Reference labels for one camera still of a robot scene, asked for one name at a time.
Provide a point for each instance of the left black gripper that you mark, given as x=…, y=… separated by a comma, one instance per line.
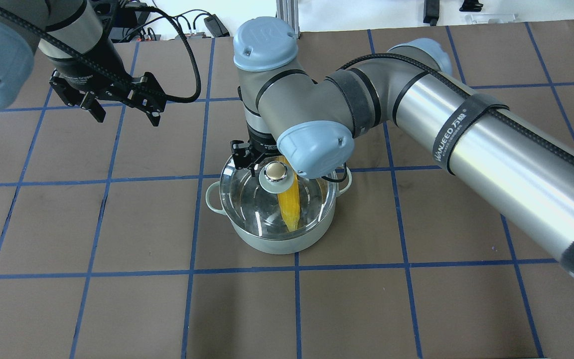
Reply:
x=83, y=71

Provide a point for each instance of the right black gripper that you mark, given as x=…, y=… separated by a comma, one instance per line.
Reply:
x=262, y=141

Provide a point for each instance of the glass pot lid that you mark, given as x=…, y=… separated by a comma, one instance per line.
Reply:
x=252, y=202

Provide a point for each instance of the yellow corn cob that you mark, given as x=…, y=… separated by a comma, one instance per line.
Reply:
x=289, y=200

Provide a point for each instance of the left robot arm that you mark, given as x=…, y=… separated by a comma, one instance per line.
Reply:
x=87, y=67

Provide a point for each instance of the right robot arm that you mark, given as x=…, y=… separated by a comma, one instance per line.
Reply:
x=521, y=171

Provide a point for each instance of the pale green steel pot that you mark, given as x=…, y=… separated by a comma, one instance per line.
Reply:
x=274, y=172

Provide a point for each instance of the black electronics box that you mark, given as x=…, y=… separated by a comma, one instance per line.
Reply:
x=120, y=17

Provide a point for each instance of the black power adapter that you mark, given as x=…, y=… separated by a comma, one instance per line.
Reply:
x=215, y=26

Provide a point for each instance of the brown table mat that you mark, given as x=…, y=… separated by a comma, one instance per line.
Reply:
x=107, y=249

